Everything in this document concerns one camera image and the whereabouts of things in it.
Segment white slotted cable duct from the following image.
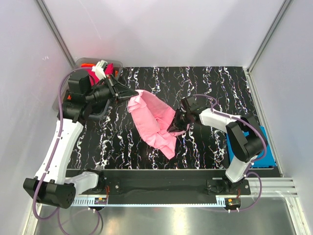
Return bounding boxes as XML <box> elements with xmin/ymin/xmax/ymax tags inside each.
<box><xmin>72</xmin><ymin>196</ymin><xmax>225</xmax><ymax>208</ymax></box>

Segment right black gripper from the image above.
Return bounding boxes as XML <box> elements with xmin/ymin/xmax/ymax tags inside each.
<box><xmin>167</xmin><ymin>109</ymin><xmax>191</xmax><ymax>133</ymax></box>

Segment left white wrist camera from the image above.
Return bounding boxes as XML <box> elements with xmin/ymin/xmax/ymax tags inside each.
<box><xmin>91</xmin><ymin>60</ymin><xmax>108</xmax><ymax>80</ymax></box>

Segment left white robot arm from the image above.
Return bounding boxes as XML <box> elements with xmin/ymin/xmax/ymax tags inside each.
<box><xmin>23</xmin><ymin>69</ymin><xmax>138</xmax><ymax>209</ymax></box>

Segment black marbled table mat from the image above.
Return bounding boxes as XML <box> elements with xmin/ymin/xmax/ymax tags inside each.
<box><xmin>68</xmin><ymin>66</ymin><xmax>256</xmax><ymax>169</ymax></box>

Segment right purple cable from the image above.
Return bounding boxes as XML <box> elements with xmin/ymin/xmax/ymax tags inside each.
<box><xmin>193</xmin><ymin>94</ymin><xmax>268</xmax><ymax>212</ymax></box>

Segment purple cable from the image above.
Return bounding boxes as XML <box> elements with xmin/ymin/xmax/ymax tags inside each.
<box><xmin>193</xmin><ymin>94</ymin><xmax>268</xmax><ymax>212</ymax></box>
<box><xmin>31</xmin><ymin>67</ymin><xmax>105</xmax><ymax>235</ymax></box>

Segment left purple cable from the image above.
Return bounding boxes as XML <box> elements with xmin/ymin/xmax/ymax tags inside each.
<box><xmin>31</xmin><ymin>67</ymin><xmax>105</xmax><ymax>235</ymax></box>

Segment magenta folded t shirt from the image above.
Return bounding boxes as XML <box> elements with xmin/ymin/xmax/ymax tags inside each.
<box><xmin>88</xmin><ymin>63</ymin><xmax>114</xmax><ymax>85</ymax></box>

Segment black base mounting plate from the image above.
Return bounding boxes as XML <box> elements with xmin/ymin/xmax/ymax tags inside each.
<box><xmin>101</xmin><ymin>169</ymin><xmax>251</xmax><ymax>200</ymax></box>

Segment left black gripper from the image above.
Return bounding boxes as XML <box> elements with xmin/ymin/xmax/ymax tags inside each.
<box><xmin>85</xmin><ymin>73</ymin><xmax>138</xmax><ymax>105</ymax></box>

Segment orange t shirt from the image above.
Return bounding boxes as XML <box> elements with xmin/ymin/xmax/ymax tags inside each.
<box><xmin>65</xmin><ymin>63</ymin><xmax>119</xmax><ymax>101</ymax></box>

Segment clear plastic bin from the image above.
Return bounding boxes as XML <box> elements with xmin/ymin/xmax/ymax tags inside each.
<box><xmin>52</xmin><ymin>57</ymin><xmax>123</xmax><ymax>120</ymax></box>

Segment pink t shirt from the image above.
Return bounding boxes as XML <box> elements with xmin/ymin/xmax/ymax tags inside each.
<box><xmin>128</xmin><ymin>90</ymin><xmax>185</xmax><ymax>160</ymax></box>

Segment blue folded t shirt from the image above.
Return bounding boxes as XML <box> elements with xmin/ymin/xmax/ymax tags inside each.
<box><xmin>226</xmin><ymin>122</ymin><xmax>276</xmax><ymax>168</ymax></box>

